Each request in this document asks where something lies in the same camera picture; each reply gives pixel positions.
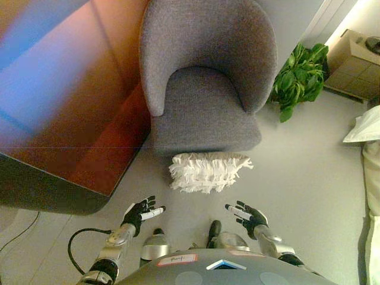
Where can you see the silver robot leg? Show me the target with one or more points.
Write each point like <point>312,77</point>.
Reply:
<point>224,237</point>
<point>155,245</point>

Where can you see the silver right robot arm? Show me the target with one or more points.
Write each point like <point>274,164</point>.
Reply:
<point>276,246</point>

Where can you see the green potted plant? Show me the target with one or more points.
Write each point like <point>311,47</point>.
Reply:
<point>300,77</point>

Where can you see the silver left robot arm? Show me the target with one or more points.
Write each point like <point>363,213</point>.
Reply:
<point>107,255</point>

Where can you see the silver right robot leg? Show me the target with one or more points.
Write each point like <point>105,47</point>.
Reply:
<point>224,237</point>

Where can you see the beige nightstand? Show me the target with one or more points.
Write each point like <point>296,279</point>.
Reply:
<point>353,65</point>

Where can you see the cream bed sheet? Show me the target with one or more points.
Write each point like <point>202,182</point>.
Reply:
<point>371,207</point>

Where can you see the dark round object on box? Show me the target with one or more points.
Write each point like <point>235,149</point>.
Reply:
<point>372,43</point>

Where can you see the white bed pillow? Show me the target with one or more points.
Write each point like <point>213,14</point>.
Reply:
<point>364,126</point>

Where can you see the grey fabric armchair sofa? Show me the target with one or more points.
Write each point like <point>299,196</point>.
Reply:
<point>205,74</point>

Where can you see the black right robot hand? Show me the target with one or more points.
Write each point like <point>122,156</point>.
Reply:
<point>252,219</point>

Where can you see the silver left robot leg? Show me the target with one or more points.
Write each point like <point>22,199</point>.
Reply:
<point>155,245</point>

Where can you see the white fringed pillow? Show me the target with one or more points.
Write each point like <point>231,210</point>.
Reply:
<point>207,173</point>

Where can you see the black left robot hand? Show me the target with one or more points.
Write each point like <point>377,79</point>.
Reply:
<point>135,215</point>

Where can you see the reddish wooden table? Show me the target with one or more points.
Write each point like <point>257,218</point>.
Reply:
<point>65,98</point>

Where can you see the grey robot torso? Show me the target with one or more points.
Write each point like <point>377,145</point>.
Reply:
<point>222,268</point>

